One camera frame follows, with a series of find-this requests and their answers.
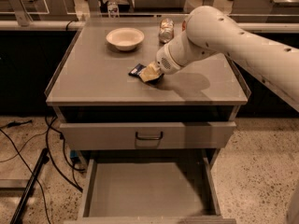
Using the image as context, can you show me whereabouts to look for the grey top drawer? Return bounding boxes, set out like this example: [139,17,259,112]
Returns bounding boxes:
[60,121,236,150]

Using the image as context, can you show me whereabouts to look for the clear glass jar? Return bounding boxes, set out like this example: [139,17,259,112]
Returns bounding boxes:
[159,18,174,44]

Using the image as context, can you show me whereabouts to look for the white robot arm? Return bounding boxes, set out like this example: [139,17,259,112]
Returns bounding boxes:
[156,7,299,224]

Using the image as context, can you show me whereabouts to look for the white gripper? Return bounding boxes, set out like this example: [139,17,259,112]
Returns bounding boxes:
[139,39,186,82]

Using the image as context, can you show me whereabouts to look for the open grey middle drawer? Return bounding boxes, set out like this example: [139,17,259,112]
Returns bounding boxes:
[64,159,236,224]

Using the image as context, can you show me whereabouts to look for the blue rxbar blueberry wrapper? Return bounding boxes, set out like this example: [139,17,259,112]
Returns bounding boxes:
[129,63,164,84]

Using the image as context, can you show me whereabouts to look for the black floor cable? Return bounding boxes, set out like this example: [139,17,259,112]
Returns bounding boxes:
[0,115,84,224]

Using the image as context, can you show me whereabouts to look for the grey metal drawer cabinet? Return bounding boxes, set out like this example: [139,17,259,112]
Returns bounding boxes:
[44,15,252,151]

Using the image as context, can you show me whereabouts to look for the white paper bowl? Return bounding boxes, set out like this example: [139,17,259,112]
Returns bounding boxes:
[106,28,145,51]

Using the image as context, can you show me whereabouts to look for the clear plastic water bottle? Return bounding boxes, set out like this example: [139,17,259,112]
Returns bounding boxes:
[107,0,120,18]

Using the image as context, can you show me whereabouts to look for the black bar on floor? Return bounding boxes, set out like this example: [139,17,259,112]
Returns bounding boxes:
[10,148,48,224]

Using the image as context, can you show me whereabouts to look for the red coca-cola can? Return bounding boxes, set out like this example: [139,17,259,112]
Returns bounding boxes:
[182,21,187,31]

